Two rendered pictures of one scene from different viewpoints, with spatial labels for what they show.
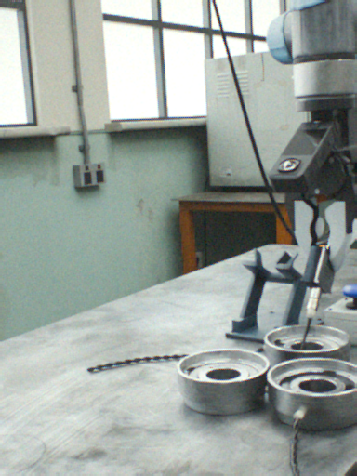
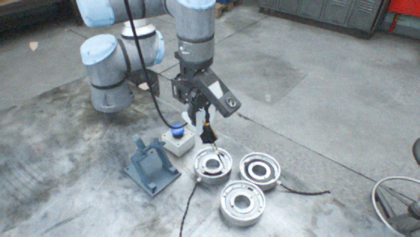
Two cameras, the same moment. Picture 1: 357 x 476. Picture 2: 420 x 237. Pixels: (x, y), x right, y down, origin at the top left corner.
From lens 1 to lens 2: 88 cm
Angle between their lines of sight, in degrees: 82
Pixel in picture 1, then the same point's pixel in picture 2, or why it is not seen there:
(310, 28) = (211, 20)
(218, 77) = not seen: outside the picture
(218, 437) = (281, 215)
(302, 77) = (205, 50)
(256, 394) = (258, 193)
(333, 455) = (293, 180)
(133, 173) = not seen: outside the picture
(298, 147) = (218, 89)
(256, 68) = not seen: outside the picture
